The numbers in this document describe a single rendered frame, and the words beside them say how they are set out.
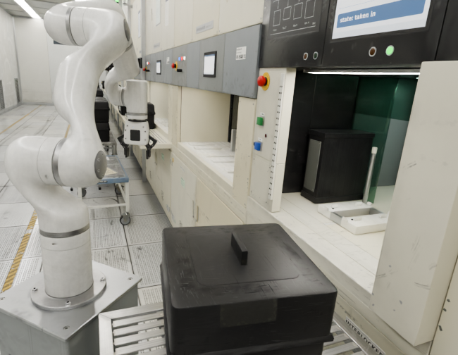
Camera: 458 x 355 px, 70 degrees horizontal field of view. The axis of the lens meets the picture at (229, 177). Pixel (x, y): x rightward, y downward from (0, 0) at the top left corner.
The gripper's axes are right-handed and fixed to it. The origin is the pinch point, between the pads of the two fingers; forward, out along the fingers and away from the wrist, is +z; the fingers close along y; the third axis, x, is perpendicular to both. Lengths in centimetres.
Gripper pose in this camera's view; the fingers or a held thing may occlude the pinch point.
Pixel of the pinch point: (137, 156)
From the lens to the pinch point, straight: 148.2
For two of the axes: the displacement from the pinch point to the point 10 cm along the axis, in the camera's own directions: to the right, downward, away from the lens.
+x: 0.5, -2.7, 9.6
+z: -0.7, 9.6, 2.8
